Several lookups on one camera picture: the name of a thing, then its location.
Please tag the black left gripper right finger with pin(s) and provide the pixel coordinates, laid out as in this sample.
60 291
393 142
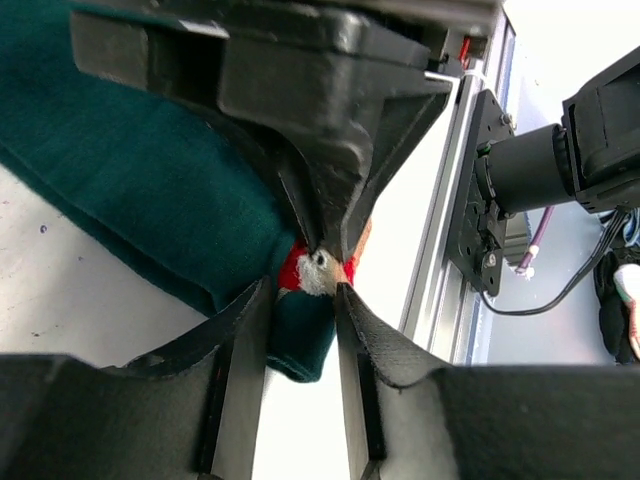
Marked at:
409 415

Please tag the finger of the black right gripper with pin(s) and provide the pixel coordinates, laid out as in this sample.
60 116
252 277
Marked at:
356 172

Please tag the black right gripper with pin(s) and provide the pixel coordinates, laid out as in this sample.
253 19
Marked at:
295 69

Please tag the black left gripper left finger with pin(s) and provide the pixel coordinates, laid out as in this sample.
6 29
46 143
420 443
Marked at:
186 410

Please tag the dark green reindeer sock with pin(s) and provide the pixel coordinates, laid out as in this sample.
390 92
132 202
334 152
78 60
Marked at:
171 194

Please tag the aluminium rail frame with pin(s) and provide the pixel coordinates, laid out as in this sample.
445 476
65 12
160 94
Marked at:
440 311

